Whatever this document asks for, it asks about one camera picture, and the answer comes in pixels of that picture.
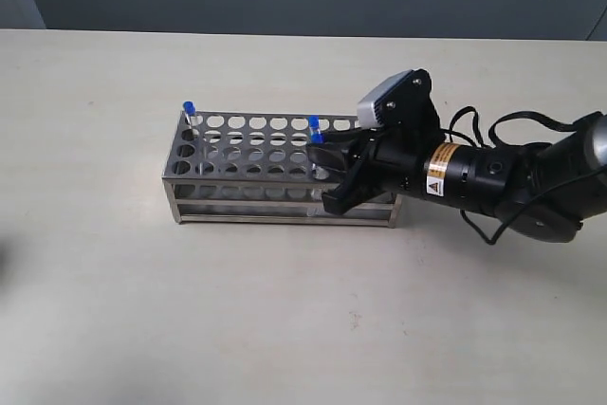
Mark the stainless steel test tube rack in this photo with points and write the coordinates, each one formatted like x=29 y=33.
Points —
x=252 y=168

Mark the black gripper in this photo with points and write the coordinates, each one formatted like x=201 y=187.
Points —
x=421 y=165

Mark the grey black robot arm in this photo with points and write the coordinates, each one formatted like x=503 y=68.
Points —
x=541 y=190

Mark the blue capped tube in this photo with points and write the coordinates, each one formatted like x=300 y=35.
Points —
x=317 y=138
x=314 y=125
x=318 y=174
x=191 y=118

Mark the blue capped tube back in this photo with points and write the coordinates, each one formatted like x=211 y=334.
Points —
x=314 y=125

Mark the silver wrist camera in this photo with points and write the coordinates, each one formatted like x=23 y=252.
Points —
x=398 y=100

